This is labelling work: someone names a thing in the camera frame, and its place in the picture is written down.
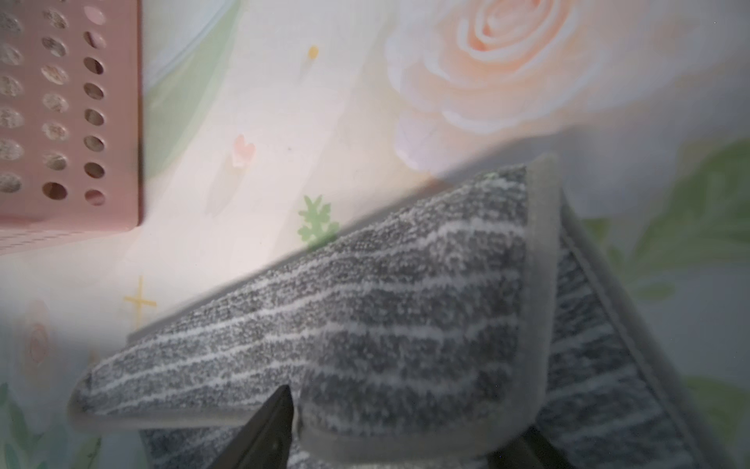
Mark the pink perforated plastic basket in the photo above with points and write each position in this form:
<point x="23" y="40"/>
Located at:
<point x="70" y="121"/>

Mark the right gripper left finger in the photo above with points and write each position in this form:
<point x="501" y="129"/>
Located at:
<point x="264" y="442"/>

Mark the grey striped dishcloth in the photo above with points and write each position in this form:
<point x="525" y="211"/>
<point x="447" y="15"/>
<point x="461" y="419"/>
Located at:
<point x="430" y="338"/>

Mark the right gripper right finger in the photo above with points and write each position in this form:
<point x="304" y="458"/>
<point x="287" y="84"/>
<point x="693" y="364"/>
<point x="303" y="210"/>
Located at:
<point x="531" y="450"/>

